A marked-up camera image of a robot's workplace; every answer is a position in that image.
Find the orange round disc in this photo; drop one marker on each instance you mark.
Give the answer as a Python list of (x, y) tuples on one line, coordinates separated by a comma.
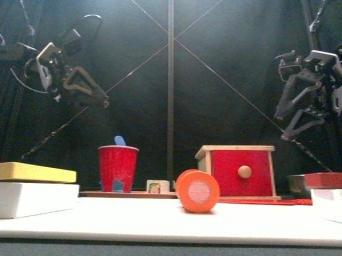
[(198, 191)]

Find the blue stick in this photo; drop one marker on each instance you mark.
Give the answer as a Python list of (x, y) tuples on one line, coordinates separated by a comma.
[(119, 140)]

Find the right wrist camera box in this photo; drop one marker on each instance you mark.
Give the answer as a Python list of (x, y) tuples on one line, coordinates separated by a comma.
[(291, 66)]

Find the white cutting board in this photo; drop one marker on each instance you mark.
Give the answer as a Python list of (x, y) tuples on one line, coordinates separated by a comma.
[(134, 223)]

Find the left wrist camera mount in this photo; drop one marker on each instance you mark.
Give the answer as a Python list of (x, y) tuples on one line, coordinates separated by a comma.
[(48, 51)]

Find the yellow sponge block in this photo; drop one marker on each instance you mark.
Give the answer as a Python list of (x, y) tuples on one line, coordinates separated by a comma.
[(31, 172)]

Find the dark slanted frame strut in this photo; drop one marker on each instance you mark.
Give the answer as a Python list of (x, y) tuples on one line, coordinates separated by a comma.
[(309, 20)]

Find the red wooden drawer box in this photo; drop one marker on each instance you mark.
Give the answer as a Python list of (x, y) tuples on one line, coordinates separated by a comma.
[(241, 160)]

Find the small white picture cube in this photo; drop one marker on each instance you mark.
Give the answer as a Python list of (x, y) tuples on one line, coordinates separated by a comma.
[(158, 186)]

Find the red plastic cup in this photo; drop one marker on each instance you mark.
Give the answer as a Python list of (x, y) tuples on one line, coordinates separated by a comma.
[(118, 166)]

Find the small metal container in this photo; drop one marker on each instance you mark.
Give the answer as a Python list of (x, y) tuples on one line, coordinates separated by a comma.
[(297, 186)]

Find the brown wooden board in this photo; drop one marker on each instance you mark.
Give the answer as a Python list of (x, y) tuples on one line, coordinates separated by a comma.
[(134, 194)]

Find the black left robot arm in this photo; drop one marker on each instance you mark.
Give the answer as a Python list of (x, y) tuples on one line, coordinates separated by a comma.
[(14, 53)]

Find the vertical metal frame pole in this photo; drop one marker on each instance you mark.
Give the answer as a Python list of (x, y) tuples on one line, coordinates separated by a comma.
[(170, 100)]

